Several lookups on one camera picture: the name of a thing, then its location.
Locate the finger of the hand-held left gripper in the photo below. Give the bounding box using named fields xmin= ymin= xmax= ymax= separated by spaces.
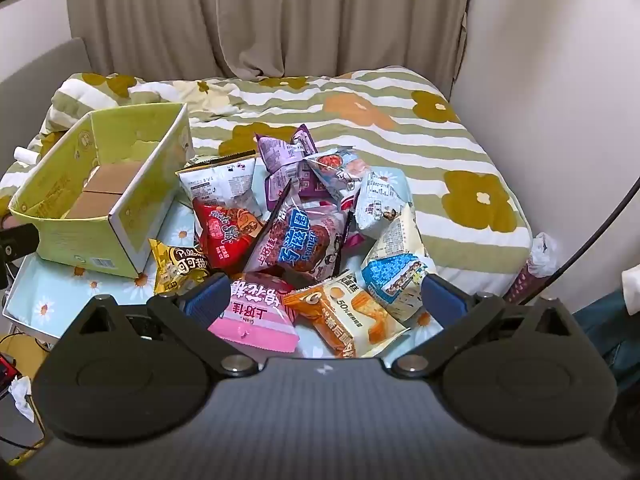
xmin=0 ymin=225 xmax=40 ymax=264

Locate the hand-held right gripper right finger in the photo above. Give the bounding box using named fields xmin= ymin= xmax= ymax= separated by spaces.
xmin=391 ymin=274 xmax=593 ymax=378

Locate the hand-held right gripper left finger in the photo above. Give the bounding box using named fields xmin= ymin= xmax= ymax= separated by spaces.
xmin=62 ymin=272 xmax=261 ymax=378

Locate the gold snack packet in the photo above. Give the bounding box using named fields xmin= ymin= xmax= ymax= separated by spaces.
xmin=148 ymin=238 xmax=212 ymax=297

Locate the gold cardboard box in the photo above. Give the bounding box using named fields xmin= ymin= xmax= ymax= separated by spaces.
xmin=7 ymin=102 xmax=194 ymax=281

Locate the red snack packet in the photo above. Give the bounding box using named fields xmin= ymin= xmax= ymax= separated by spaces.
xmin=192 ymin=199 xmax=264 ymax=272

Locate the orange snack packet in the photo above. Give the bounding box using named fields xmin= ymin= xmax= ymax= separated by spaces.
xmin=282 ymin=282 xmax=412 ymax=359

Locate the blue label chocolate snack packet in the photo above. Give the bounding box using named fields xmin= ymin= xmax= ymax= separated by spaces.
xmin=244 ymin=179 xmax=352 ymax=282

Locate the silver snack packet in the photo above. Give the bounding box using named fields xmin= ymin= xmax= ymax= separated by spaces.
xmin=176 ymin=156 xmax=262 ymax=222

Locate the white snack packet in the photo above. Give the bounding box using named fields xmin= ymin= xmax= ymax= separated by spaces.
xmin=302 ymin=146 xmax=372 ymax=202

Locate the blue white wafer packet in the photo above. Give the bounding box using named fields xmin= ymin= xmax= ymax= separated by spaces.
xmin=360 ymin=204 xmax=437 ymax=322

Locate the yellow side table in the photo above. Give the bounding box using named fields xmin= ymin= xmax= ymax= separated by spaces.
xmin=0 ymin=332 xmax=49 ymax=393

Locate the plastic bag with purple pattern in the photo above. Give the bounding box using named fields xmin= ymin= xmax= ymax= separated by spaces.
xmin=505 ymin=232 xmax=564 ymax=307

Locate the pale blue snack packet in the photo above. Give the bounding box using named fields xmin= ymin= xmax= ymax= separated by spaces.
xmin=354 ymin=166 xmax=414 ymax=239

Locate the red box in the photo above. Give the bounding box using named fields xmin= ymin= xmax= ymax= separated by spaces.
xmin=0 ymin=354 xmax=22 ymax=392

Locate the striped floral blanket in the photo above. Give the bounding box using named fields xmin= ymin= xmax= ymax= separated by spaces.
xmin=27 ymin=65 xmax=534 ymax=287

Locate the crumpled white tissue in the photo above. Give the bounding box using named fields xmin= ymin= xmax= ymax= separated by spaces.
xmin=9 ymin=375 xmax=37 ymax=422

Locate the purple snack packet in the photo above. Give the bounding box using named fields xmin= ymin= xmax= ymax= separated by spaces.
xmin=297 ymin=170 xmax=341 ymax=201
xmin=254 ymin=125 xmax=321 ymax=211

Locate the grey headboard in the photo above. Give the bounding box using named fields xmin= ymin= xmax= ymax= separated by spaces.
xmin=0 ymin=37 xmax=87 ymax=176

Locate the teal fabric bag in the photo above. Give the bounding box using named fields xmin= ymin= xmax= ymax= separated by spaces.
xmin=572 ymin=287 xmax=640 ymax=397

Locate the white cloth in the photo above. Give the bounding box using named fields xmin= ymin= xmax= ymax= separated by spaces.
xmin=621 ymin=265 xmax=640 ymax=317

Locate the beige curtain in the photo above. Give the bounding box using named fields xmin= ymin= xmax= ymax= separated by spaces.
xmin=65 ymin=0 xmax=474 ymax=87

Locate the black cable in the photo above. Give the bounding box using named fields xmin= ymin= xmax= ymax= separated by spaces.
xmin=520 ymin=175 xmax=640 ymax=307

